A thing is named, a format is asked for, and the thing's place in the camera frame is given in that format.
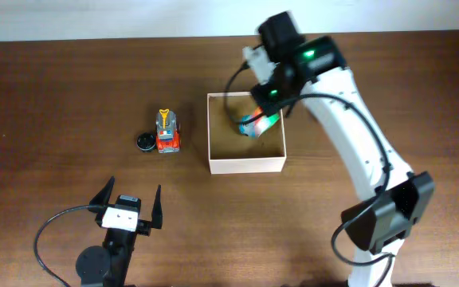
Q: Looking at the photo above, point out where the colourful puzzle cube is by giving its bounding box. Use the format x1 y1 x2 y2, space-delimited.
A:
249 113 281 138

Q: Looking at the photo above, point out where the black toy wheel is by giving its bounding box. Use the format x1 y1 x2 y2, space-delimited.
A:
136 132 156 152

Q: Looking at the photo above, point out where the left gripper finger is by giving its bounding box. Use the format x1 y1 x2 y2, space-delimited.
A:
88 176 115 212
151 185 163 230

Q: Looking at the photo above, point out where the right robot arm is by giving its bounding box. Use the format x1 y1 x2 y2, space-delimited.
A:
245 12 435 286

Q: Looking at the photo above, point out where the orange grey toy truck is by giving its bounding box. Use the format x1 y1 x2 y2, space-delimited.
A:
155 108 181 153

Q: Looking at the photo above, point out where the blue eye ball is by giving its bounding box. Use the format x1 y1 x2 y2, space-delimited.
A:
239 115 258 138

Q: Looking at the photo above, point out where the white cardboard box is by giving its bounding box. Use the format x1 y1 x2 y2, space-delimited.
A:
206 92 287 175

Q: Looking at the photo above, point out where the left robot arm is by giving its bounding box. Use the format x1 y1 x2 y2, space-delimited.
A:
76 177 163 287

